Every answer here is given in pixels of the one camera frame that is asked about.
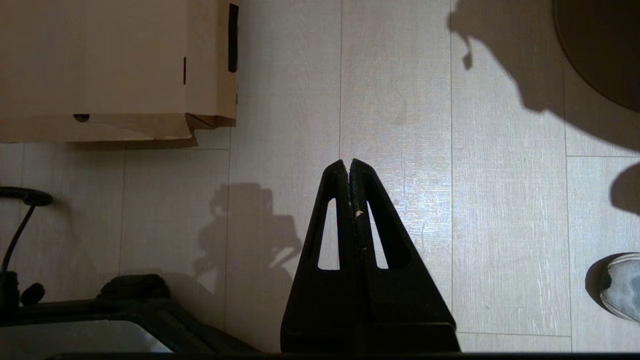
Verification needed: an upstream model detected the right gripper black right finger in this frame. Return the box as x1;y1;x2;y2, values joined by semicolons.
349;159;461;354

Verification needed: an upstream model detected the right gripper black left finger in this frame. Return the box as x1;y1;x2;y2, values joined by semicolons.
280;159;368;354

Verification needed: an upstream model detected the cardboard shoe box with lid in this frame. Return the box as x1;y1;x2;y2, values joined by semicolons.
0;0;240;147

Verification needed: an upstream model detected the person's grey sneaker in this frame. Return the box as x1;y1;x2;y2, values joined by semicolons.
600;253;640;323

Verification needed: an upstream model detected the round dark brown table base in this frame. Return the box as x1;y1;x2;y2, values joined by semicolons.
552;0;640;113

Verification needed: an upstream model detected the black coiled floor cable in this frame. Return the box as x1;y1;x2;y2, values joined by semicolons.
0;186;54;301

